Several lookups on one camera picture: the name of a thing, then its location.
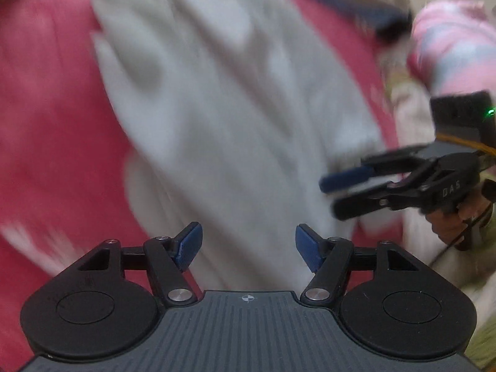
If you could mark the pink pastel pajama sleeve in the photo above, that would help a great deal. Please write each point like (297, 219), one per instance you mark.
(454, 47)

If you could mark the pink floral bed sheet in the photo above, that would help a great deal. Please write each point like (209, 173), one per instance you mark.
(62, 155)

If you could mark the person's right hand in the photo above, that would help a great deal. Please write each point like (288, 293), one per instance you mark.
(448, 226)

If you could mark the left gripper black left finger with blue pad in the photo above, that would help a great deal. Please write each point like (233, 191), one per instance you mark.
(164, 259)

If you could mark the beige cloth bag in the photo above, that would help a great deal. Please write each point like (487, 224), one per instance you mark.
(409, 97)

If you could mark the blue garment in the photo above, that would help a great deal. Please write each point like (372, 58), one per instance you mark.
(345, 0)

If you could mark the light grey garment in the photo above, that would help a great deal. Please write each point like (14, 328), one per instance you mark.
(236, 109)

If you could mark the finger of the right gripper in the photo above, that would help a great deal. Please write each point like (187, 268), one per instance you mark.
(370, 200)
(392, 162)

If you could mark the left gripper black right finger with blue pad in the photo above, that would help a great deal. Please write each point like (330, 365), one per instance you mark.
(332, 261)

